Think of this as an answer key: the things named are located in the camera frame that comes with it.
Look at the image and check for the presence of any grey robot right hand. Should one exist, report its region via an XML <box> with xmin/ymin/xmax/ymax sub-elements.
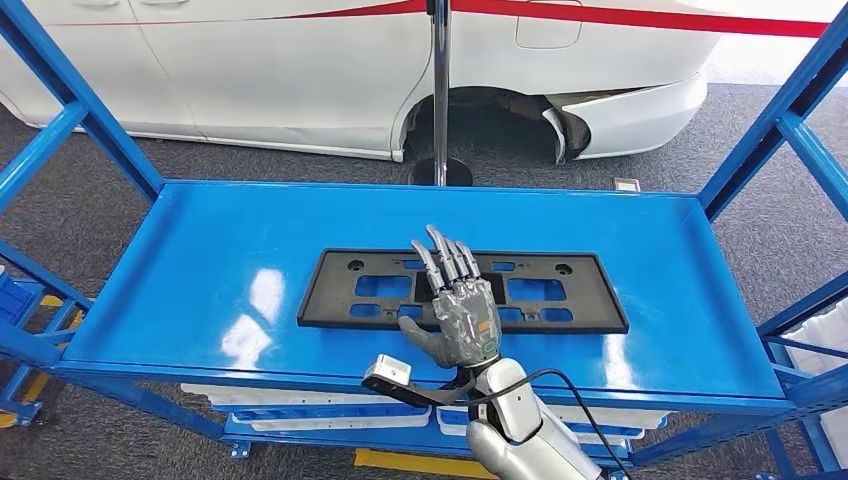
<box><xmin>397</xmin><ymin>225</ymin><xmax>503</xmax><ymax>370</ymax></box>

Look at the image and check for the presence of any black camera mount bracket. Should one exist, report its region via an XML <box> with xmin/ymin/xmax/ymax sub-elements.
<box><xmin>361</xmin><ymin>374</ymin><xmax>480</xmax><ymax>407</ymax></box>

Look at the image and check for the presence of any white plastic crate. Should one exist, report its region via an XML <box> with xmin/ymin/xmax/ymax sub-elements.
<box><xmin>231</xmin><ymin>413</ymin><xmax>433</xmax><ymax>433</ymax></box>
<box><xmin>180</xmin><ymin>382</ymin><xmax>425</xmax><ymax>407</ymax></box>
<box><xmin>437</xmin><ymin>423</ymin><xmax>631</xmax><ymax>446</ymax></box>
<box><xmin>433</xmin><ymin>390</ymin><xmax>672</xmax><ymax>431</ymax></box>
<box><xmin>783</xmin><ymin>301</ymin><xmax>848</xmax><ymax>452</ymax></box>

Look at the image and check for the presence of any white car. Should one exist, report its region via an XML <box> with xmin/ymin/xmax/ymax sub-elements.
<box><xmin>0</xmin><ymin>0</ymin><xmax>723</xmax><ymax>164</ymax></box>

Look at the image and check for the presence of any chrome stanchion pole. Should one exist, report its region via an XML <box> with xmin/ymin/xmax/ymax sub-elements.
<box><xmin>408</xmin><ymin>0</ymin><xmax>474</xmax><ymax>188</ymax></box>

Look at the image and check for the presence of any black cable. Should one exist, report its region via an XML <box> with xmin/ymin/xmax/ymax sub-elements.
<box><xmin>463</xmin><ymin>368</ymin><xmax>634</xmax><ymax>480</ymax></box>

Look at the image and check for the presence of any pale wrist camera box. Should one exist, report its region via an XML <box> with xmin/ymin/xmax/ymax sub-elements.
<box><xmin>372</xmin><ymin>354</ymin><xmax>412</xmax><ymax>386</ymax></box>

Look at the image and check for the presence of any black plastic plate frame part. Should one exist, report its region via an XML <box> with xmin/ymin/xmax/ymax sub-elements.
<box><xmin>296</xmin><ymin>248</ymin><xmax>631</xmax><ymax>335</ymax></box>

